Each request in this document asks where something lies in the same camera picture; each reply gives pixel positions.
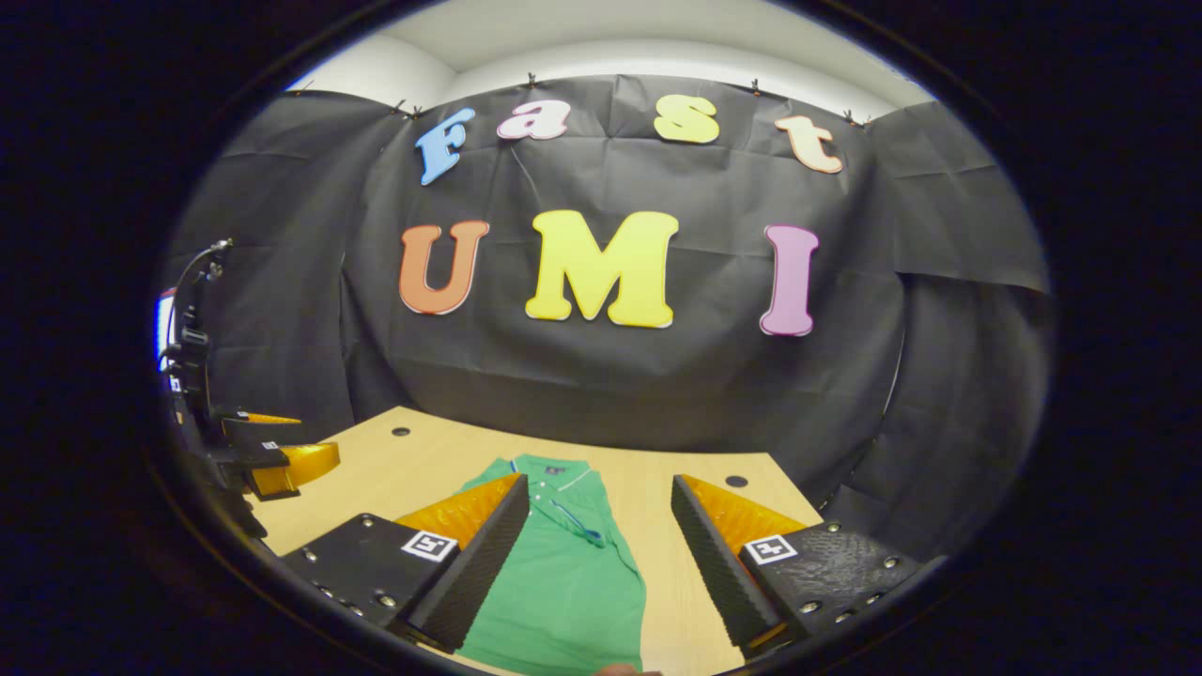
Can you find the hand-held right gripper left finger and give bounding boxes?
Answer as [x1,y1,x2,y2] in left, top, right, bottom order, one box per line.
[282,472,532,655]

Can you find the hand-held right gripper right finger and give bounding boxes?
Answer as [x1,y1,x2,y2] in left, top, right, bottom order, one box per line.
[670,473,948,661]

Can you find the green T-shirt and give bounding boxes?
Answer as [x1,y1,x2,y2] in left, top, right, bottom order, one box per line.
[457,454,649,676]

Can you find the bright white screen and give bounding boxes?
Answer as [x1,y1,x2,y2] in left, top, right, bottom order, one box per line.
[154,289,179,376]

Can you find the black backdrop cloth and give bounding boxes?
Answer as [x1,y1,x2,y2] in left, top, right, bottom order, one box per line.
[160,75,1053,564]

